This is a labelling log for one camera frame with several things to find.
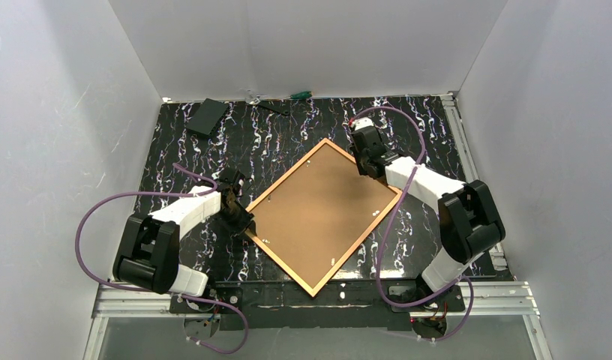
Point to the silver metal clip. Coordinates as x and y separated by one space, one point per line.
252 98

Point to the aluminium rail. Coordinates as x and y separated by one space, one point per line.
449 104
488 298

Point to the black flat tool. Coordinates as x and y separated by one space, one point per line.
275 109

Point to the black rectangular box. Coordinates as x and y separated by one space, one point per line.
207 117

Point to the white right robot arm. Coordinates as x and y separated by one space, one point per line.
469 221

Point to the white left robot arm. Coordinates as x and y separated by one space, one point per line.
148 253

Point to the aluminium rail front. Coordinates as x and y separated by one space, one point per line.
488 298

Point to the orange wooden picture frame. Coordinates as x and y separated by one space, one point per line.
315 216

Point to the aluminium rail right side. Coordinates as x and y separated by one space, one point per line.
449 104

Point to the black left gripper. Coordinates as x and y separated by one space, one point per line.
241 217

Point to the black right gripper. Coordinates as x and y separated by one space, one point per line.
371 166

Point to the green handled screwdriver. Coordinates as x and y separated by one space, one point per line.
301 95

